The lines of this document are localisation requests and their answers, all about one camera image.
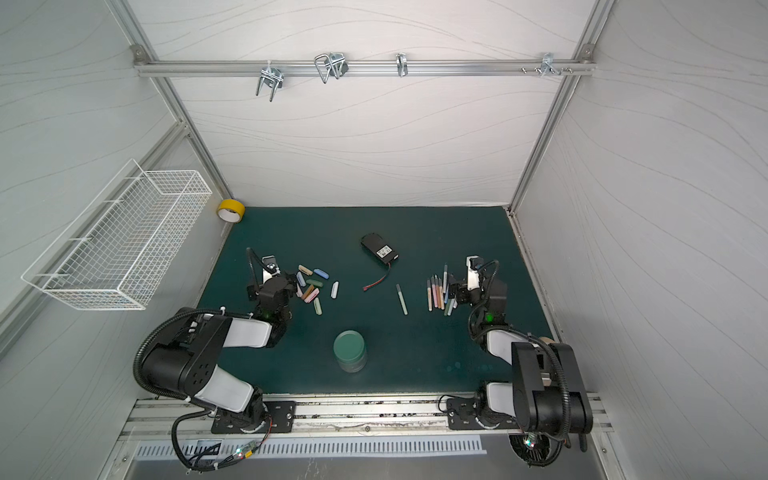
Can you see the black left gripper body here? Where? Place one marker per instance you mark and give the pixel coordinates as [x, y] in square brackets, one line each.
[254, 290]

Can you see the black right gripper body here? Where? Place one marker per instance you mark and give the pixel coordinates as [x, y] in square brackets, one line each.
[466, 294]

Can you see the pink pen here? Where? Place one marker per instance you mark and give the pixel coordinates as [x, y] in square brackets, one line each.
[434, 292]

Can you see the beige fountain pen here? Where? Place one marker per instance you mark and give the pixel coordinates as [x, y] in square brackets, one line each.
[429, 291]

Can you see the brown orange pen cap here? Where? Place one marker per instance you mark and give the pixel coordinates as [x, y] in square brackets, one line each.
[309, 290]

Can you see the pink pen cap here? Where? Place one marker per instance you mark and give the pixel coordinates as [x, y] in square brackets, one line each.
[312, 296]

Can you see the light green pen cap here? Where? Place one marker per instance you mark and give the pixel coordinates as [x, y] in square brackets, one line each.
[317, 306]

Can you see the blue pen cap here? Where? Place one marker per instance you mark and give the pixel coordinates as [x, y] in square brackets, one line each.
[321, 273]

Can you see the light green pen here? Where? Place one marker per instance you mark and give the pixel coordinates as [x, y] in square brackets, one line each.
[401, 300]

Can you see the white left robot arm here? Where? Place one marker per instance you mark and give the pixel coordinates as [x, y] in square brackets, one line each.
[180, 358]

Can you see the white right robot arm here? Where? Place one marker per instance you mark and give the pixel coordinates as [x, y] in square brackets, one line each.
[546, 395]

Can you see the green lidded round container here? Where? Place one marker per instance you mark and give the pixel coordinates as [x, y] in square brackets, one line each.
[350, 351]

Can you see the black battery box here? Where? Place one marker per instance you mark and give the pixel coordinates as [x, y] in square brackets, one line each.
[379, 248]

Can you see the yellow tape roll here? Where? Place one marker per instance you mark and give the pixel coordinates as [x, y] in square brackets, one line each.
[231, 211]

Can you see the metal u-bolt clamp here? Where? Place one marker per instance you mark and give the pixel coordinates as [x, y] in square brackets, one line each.
[270, 80]

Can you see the metal hook clamp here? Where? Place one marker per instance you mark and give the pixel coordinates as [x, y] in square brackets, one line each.
[331, 65]

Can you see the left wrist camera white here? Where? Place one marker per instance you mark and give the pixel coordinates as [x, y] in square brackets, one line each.
[270, 268]

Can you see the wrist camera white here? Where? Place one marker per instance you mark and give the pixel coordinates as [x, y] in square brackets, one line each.
[270, 268]
[473, 264]

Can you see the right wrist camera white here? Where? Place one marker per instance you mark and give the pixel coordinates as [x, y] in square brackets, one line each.
[473, 264]

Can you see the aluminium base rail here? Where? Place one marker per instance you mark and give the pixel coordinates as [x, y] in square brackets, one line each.
[329, 415]

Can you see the white wire basket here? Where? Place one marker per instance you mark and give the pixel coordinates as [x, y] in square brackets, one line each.
[114, 254]

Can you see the small metal ring clamp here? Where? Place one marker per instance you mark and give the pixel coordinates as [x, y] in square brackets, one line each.
[401, 65]

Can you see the metal bracket clamp right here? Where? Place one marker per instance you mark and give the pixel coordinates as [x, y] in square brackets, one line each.
[547, 67]

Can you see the aluminium cross rail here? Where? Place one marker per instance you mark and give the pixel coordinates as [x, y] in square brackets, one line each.
[357, 68]

